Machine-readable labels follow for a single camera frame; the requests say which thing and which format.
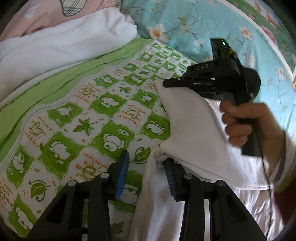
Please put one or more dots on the person's right hand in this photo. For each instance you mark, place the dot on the person's right hand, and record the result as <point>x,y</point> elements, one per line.
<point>272,135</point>

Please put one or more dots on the pink heart pillow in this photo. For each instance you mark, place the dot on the pink heart pillow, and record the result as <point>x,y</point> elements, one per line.
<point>38,15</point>

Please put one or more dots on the white large garment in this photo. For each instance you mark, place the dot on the white large garment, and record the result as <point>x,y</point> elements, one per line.
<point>199,143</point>

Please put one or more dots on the right forearm light sleeve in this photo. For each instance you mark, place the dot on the right forearm light sleeve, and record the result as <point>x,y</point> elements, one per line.
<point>284,173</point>

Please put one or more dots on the teal floral quilt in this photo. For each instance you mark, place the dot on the teal floral quilt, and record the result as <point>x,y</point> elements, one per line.
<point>204,30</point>

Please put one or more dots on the white fluffy blanket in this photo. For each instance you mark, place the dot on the white fluffy blanket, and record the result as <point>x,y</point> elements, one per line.
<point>27,60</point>

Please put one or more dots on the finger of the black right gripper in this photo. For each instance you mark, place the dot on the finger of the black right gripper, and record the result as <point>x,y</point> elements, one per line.
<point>173,82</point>

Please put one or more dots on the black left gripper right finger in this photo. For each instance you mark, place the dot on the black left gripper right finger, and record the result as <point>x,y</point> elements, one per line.
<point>229,218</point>

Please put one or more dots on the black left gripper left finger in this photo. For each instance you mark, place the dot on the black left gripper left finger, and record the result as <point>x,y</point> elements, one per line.
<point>82,208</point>

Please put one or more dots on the green patterned bed sheet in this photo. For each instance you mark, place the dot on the green patterned bed sheet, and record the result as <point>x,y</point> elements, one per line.
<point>74,124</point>

